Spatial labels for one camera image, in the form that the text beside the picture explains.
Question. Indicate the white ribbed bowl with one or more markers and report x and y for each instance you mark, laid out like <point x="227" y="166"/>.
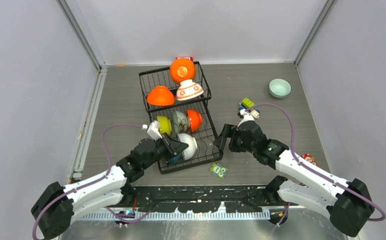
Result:
<point x="190" y="151"/>

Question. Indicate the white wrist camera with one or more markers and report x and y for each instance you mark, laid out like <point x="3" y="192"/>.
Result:
<point x="153" y="130"/>
<point x="245" y="117"/>

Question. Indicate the red toy brick block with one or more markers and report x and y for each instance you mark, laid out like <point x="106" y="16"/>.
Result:
<point x="185" y="57"/>

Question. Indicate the pale green ringed bowl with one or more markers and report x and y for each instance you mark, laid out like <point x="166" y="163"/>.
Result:
<point x="279" y="88"/>

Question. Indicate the black wire dish rack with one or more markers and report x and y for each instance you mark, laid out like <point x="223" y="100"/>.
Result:
<point x="207" y="152"/>

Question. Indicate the orange bowl shelf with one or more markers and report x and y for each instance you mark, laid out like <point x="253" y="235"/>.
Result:
<point x="195" y="119"/>
<point x="160" y="96"/>

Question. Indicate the orange bowl lower shelf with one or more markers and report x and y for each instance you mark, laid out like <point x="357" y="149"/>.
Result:
<point x="195" y="119"/>

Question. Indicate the yellow green bowl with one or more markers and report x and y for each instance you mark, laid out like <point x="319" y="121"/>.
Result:
<point x="165" y="125"/>

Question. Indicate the floral pale green bowl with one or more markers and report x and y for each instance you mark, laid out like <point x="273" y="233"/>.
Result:
<point x="180" y="121"/>

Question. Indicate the white red patterned bowl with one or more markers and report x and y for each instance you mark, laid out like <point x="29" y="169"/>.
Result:
<point x="188" y="89"/>

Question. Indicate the orange bowl upper shelf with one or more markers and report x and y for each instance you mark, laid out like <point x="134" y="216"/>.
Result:
<point x="160" y="96"/>

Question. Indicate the green owl number tile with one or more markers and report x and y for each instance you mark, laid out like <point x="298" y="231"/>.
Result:
<point x="218" y="170"/>

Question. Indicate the orange bowl top upright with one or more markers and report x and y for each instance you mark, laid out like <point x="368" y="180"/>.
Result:
<point x="182" y="69"/>

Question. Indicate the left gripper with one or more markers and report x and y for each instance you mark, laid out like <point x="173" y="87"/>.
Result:
<point x="175" y="147"/>

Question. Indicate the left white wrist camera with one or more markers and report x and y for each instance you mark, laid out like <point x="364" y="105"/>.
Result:
<point x="153" y="130"/>

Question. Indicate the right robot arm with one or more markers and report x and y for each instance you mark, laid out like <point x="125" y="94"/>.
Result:
<point x="345" y="203"/>

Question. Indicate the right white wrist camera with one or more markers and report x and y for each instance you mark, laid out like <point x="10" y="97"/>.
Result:
<point x="245" y="117"/>

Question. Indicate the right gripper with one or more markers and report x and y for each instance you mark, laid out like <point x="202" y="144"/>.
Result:
<point x="229" y="131"/>

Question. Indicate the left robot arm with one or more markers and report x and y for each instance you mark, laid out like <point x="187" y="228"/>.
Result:
<point x="61" y="205"/>

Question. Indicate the toy brick car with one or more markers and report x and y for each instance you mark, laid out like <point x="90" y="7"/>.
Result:
<point x="247" y="105"/>

